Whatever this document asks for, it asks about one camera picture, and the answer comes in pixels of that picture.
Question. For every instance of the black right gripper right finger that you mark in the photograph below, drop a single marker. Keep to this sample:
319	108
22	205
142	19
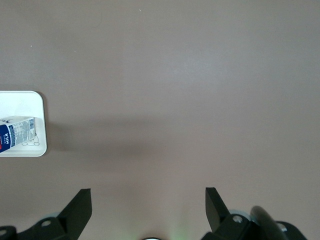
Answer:
220	220

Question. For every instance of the blue white milk carton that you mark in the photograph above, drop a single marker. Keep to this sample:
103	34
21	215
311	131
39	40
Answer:
17	132

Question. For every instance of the cream rectangular Rabbit tray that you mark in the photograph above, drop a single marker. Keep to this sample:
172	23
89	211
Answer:
27	102

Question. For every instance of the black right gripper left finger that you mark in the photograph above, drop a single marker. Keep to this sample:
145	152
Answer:
72	217

